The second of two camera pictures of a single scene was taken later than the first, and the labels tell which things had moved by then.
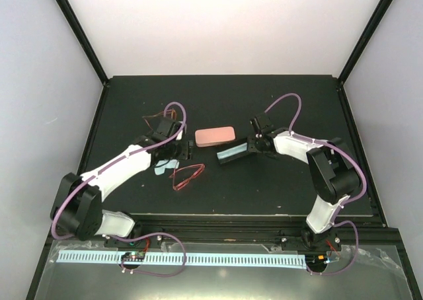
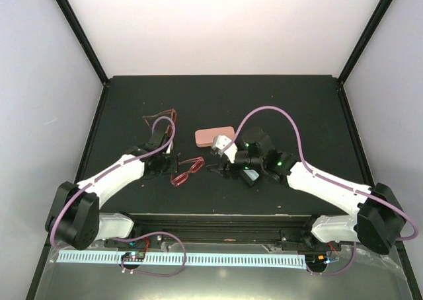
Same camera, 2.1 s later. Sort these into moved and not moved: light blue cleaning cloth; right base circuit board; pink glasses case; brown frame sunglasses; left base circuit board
Moved: light blue cleaning cloth
Not moved: right base circuit board; brown frame sunglasses; pink glasses case; left base circuit board
